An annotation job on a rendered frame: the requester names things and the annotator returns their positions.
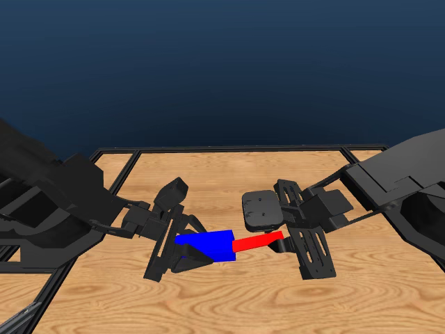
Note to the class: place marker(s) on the blue hollow socket block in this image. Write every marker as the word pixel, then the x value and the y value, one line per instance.
pixel 215 245

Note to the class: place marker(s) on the thin red peg bar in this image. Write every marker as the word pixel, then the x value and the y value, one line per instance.
pixel 253 241

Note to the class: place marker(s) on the grey aluminium strut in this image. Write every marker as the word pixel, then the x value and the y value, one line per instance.
pixel 17 318

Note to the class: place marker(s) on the black table frame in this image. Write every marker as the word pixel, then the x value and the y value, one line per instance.
pixel 226 149

